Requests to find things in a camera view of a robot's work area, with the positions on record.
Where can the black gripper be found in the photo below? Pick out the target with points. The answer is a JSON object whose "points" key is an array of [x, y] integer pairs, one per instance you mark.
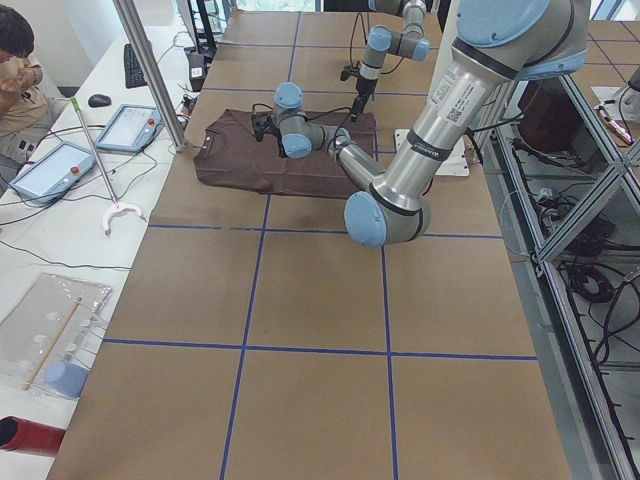
{"points": [[281, 145], [361, 88]]}

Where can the brown t-shirt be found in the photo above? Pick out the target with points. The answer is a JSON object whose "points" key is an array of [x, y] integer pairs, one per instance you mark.
{"points": [[231, 157]]}

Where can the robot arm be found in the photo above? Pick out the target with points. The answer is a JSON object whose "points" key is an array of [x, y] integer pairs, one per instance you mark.
{"points": [[386, 49], [496, 42]]}

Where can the far teach pendant tablet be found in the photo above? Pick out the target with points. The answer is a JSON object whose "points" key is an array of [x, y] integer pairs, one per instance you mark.
{"points": [[130, 130]]}

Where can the teach pendant tablet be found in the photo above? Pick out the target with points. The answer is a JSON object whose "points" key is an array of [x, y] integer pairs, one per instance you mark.
{"points": [[130, 130], [53, 175]]}

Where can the black keyboard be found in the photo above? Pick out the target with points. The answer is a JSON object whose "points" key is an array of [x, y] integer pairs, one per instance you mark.
{"points": [[133, 73]]}

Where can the reacher stick with white claw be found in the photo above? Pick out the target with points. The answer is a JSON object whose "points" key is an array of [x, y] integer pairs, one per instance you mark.
{"points": [[117, 207]]}

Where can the black computer mouse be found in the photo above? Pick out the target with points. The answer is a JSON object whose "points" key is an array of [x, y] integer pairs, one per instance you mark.
{"points": [[99, 100]]}

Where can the near teach pendant tablet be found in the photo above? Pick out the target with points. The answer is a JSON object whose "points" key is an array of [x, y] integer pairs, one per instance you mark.
{"points": [[53, 175]]}

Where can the seated person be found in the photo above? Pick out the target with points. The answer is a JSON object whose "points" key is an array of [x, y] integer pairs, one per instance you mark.
{"points": [[27, 114]]}

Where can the wooden stick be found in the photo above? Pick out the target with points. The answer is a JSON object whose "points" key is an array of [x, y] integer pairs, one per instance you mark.
{"points": [[51, 344]]}

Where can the blue plastic cup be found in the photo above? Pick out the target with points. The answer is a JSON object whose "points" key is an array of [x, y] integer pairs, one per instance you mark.
{"points": [[66, 378]]}

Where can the red cylinder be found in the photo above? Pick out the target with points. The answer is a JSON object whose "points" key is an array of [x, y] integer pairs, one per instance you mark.
{"points": [[30, 437]]}

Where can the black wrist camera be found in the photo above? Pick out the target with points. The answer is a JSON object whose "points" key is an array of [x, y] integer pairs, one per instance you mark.
{"points": [[262, 121], [350, 71]]}

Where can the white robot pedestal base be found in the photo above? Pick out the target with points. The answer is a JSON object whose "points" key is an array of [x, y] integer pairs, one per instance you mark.
{"points": [[449, 109]]}

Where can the aluminium frame post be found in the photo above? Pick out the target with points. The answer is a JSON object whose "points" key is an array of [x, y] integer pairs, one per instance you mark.
{"points": [[136, 34]]}

